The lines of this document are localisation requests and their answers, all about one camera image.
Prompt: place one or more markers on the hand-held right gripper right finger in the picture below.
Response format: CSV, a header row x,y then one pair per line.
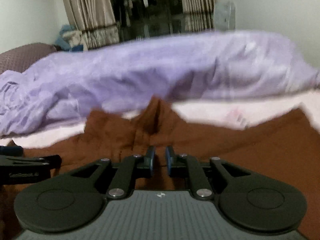
x,y
170,163

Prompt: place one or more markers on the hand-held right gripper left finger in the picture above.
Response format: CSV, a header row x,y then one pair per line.
x,y
150,163

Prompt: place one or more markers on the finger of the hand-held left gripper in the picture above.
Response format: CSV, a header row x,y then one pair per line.
x,y
10,150
30,160

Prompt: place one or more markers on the brown jacket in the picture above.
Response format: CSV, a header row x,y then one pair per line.
x,y
250,150

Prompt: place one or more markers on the pink bed sheet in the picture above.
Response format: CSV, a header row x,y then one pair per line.
x,y
212,115

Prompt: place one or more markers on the purple duvet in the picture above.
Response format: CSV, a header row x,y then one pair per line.
x,y
150,75

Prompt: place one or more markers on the brown quilted headboard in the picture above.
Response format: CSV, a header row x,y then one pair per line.
x,y
22,57

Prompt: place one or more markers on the blue plush toy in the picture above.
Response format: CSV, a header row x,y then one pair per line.
x,y
61,38

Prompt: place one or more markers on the cream cloth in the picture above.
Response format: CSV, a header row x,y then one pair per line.
x,y
75,38

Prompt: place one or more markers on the glass balcony door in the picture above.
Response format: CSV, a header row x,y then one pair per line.
x,y
147,12

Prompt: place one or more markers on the beige patterned curtain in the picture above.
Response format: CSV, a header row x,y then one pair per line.
x,y
87,10
197,5

